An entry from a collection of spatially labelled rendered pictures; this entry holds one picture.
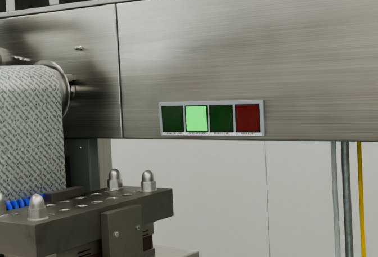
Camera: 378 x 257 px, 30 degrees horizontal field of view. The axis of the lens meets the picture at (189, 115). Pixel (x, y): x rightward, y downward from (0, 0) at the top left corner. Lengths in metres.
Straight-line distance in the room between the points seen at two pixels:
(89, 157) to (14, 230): 0.42
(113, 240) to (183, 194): 3.04
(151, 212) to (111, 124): 0.23
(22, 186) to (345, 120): 0.66
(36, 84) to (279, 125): 0.52
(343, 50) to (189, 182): 3.14
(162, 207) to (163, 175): 2.95
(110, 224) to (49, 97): 0.33
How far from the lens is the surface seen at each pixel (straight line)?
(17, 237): 1.29
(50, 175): 1.54
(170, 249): 1.55
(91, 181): 1.66
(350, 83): 1.28
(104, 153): 1.86
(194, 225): 4.39
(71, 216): 1.31
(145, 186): 1.52
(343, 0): 1.29
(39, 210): 1.28
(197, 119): 1.43
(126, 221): 1.40
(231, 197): 4.21
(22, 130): 1.48
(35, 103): 1.51
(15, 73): 1.50
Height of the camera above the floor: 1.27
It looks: 3 degrees down
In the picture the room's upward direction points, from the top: 3 degrees counter-clockwise
